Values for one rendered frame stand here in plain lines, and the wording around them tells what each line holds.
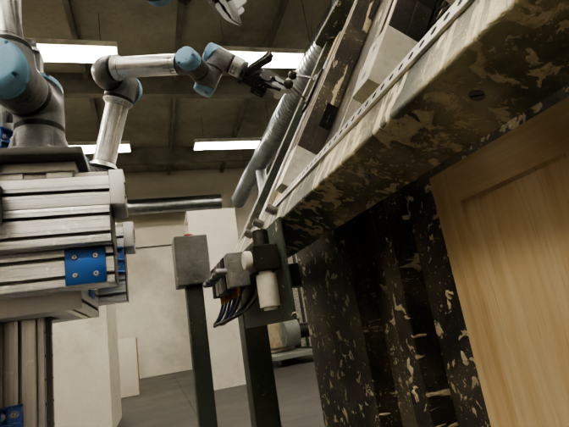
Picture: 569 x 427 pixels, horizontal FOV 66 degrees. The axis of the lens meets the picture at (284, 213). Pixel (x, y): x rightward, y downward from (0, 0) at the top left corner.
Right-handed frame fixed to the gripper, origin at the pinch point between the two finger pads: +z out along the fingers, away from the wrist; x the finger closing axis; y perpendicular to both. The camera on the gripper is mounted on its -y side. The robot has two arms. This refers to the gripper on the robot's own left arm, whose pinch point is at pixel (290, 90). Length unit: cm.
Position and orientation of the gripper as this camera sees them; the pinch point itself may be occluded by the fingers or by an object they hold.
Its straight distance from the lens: 176.8
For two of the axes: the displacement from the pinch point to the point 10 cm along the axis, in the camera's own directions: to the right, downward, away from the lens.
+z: 8.9, 4.3, 1.6
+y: -4.0, 5.6, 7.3
